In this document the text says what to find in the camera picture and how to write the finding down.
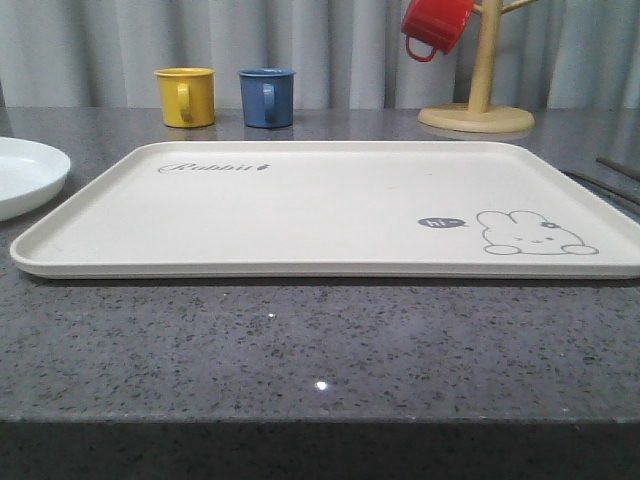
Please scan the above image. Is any white round plate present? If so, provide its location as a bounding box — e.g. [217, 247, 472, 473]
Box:
[1, 137, 71, 221]

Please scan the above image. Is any beige rabbit serving tray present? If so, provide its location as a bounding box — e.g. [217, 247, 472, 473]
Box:
[10, 141, 639, 279]

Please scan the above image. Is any blue enamel mug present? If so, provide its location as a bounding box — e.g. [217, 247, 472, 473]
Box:
[239, 68, 295, 129]

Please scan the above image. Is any yellow enamel mug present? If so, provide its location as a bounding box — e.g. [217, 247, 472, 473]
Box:
[154, 67, 215, 128]

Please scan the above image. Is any wooden mug tree stand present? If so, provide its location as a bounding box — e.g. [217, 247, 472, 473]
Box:
[418, 0, 535, 134]

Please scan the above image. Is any red enamel mug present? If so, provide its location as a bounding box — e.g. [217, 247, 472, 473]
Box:
[401, 0, 474, 62]

